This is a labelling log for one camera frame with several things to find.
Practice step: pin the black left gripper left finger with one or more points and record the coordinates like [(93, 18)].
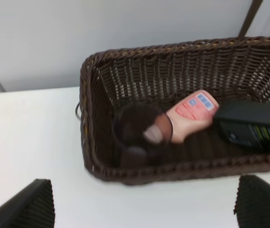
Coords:
[(32, 207)]

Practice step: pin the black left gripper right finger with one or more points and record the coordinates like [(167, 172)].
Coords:
[(252, 206)]

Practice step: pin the dark green dropper bottle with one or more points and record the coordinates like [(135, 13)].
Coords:
[(244, 123)]

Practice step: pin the pink lotion bottle white cap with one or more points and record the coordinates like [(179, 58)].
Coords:
[(192, 114)]

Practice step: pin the translucent pink plastic cup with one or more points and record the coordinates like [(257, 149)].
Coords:
[(142, 134)]

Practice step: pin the dark brown wicker basket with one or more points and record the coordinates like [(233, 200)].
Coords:
[(228, 69)]

